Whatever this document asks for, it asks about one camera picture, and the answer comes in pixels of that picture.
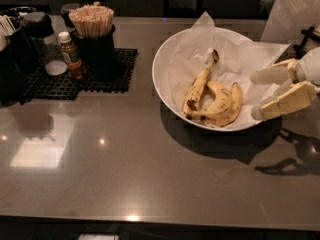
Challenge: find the black chopstick cup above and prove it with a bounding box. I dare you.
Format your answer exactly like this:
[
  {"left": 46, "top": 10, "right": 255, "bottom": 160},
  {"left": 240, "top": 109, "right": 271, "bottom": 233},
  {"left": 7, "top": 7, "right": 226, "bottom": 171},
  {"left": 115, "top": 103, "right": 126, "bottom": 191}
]
[{"left": 71, "top": 26, "right": 119, "bottom": 82}]

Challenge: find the wooden chopsticks bundle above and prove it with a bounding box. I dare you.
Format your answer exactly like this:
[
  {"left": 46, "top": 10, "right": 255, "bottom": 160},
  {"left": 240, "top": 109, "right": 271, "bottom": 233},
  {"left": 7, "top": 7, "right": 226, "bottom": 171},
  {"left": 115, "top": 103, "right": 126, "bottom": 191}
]
[{"left": 69, "top": 4, "right": 114, "bottom": 39}]

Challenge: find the small brown sauce bottle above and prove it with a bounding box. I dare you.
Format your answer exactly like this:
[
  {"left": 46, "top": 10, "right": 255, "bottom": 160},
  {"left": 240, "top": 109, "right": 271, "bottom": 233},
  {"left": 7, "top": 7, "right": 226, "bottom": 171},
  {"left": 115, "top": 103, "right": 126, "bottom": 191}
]
[{"left": 58, "top": 31, "right": 86, "bottom": 82}]

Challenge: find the dark jar behind chopsticks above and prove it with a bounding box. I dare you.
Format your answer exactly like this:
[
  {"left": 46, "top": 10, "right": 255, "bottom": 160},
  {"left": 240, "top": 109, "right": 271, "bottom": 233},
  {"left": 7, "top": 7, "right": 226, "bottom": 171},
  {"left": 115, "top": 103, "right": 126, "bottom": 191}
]
[{"left": 61, "top": 3, "right": 80, "bottom": 28}]

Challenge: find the white bowl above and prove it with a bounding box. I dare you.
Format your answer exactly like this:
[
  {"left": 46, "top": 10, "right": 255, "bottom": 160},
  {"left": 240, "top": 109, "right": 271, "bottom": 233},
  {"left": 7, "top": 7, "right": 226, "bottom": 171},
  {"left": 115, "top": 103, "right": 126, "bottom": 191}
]
[{"left": 151, "top": 26, "right": 283, "bottom": 132}]

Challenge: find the glass shaker black lid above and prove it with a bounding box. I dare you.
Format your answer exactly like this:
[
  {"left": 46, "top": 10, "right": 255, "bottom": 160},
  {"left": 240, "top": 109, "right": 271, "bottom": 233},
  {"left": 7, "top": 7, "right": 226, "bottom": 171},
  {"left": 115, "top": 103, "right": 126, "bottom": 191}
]
[{"left": 23, "top": 12, "right": 68, "bottom": 76}]

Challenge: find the black menu stand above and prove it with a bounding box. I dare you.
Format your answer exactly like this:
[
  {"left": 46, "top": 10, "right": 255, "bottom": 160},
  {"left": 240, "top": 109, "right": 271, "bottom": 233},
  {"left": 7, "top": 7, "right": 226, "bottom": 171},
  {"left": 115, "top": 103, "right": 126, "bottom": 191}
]
[{"left": 293, "top": 25, "right": 320, "bottom": 59}]

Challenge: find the white paper liner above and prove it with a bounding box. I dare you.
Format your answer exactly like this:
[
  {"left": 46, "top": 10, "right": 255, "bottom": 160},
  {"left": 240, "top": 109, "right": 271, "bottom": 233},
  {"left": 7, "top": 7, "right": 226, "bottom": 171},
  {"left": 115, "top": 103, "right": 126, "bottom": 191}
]
[{"left": 166, "top": 11, "right": 292, "bottom": 130}]

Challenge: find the black container at left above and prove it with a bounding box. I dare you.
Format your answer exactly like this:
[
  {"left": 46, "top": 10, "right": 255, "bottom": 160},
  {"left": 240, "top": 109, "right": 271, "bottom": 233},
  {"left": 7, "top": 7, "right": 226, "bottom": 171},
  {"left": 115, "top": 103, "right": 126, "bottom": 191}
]
[{"left": 0, "top": 7, "right": 40, "bottom": 104}]

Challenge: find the long stemmed spotted banana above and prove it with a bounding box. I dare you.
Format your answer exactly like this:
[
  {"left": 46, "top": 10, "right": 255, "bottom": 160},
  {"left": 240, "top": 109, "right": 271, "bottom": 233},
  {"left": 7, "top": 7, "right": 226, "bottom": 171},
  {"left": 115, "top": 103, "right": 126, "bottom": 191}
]
[{"left": 183, "top": 50, "right": 219, "bottom": 118}]

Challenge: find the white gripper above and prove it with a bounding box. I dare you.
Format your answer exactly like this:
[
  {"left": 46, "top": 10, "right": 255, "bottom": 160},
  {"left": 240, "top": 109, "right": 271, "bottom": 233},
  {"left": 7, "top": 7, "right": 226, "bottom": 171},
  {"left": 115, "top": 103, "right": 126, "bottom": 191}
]
[{"left": 250, "top": 47, "right": 320, "bottom": 121}]

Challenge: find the black grid mat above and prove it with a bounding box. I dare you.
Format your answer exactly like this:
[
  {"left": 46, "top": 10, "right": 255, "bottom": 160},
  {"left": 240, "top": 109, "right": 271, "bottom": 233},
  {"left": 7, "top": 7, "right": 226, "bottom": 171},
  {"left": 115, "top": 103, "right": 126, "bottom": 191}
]
[{"left": 20, "top": 48, "right": 138, "bottom": 104}]

